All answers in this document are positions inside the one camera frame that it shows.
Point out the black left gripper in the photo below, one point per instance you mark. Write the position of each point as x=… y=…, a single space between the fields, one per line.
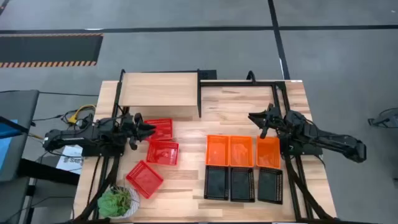
x=130 y=129

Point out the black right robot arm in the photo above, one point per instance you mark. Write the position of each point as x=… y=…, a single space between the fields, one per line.
x=329 y=140

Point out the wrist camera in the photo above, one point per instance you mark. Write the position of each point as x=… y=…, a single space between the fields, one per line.
x=133 y=143
x=263 y=132

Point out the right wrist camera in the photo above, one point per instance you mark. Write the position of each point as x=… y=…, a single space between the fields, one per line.
x=263 y=132

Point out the white printed paper sheet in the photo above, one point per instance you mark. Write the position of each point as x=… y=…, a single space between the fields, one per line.
x=73 y=161

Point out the black metal table frame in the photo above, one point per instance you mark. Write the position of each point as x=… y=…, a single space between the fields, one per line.
x=242 y=83

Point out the orange plastic mesh basket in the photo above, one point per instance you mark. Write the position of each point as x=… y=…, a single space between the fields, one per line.
x=241 y=151
x=217 y=151
x=268 y=153

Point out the black floor stand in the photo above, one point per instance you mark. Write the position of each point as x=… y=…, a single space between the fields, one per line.
x=382 y=119

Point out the black hazard-striped floor mat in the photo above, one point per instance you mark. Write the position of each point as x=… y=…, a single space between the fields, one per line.
x=46 y=49

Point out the green succulent in white pot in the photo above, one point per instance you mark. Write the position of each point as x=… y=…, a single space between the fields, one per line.
x=112 y=203

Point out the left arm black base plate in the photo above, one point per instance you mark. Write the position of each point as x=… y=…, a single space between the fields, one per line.
x=93 y=152

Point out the black desk beam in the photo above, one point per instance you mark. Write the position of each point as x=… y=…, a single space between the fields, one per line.
x=46 y=171

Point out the blue panel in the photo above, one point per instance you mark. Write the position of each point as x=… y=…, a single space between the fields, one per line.
x=4 y=146

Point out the black power box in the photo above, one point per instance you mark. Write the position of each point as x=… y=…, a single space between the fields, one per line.
x=208 y=74

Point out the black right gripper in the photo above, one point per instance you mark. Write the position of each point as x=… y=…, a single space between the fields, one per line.
x=275 y=119

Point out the black plastic mesh basket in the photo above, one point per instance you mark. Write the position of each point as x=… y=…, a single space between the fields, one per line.
x=242 y=184
x=270 y=186
x=216 y=183

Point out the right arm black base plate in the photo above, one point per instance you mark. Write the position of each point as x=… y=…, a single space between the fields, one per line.
x=311 y=151

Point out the grey desk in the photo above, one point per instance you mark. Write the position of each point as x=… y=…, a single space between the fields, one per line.
x=18 y=105

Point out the red plastic mesh basket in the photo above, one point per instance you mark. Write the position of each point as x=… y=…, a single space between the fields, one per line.
x=163 y=129
x=163 y=153
x=144 y=179

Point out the wooden shelf with black legs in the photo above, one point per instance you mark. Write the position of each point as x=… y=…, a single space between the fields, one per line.
x=158 y=90

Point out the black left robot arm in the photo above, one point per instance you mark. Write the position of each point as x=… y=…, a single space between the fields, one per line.
x=68 y=138

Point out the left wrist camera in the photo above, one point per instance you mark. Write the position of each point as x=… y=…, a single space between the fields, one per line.
x=133 y=143

